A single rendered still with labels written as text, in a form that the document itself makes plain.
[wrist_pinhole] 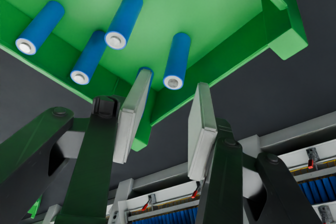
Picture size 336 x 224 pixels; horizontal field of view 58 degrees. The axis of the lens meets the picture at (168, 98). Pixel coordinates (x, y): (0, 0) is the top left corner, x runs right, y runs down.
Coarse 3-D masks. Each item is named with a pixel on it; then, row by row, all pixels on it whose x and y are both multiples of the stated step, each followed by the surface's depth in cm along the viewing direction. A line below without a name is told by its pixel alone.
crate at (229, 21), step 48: (0, 0) 30; (48, 0) 29; (96, 0) 29; (144, 0) 28; (192, 0) 27; (240, 0) 26; (288, 0) 22; (48, 48) 31; (144, 48) 32; (192, 48) 31; (240, 48) 26; (288, 48) 20; (192, 96) 29; (144, 144) 31
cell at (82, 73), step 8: (96, 32) 31; (104, 32) 31; (88, 40) 30; (96, 40) 30; (88, 48) 29; (96, 48) 29; (104, 48) 30; (80, 56) 28; (88, 56) 28; (96, 56) 29; (80, 64) 27; (88, 64) 28; (96, 64) 29; (72, 72) 27; (80, 72) 27; (88, 72) 27; (80, 80) 27; (88, 80) 27
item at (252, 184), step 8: (216, 120) 17; (224, 120) 17; (224, 128) 16; (216, 136) 15; (224, 136) 15; (232, 136) 16; (208, 160) 15; (248, 160) 14; (208, 168) 14; (248, 168) 13; (248, 176) 13; (256, 176) 13; (248, 184) 13; (256, 184) 13; (248, 192) 13; (256, 192) 13; (264, 192) 13; (256, 200) 13; (264, 200) 13
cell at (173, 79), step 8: (176, 40) 29; (184, 40) 29; (176, 48) 28; (184, 48) 28; (168, 56) 28; (176, 56) 27; (184, 56) 27; (168, 64) 27; (176, 64) 26; (184, 64) 27; (168, 72) 26; (176, 72) 26; (184, 72) 26; (168, 80) 26; (176, 80) 26; (168, 88) 27; (176, 88) 26
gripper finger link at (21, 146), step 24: (48, 120) 12; (72, 120) 13; (0, 144) 10; (24, 144) 10; (48, 144) 11; (0, 168) 9; (24, 168) 10; (48, 168) 13; (0, 192) 9; (24, 192) 10; (0, 216) 9
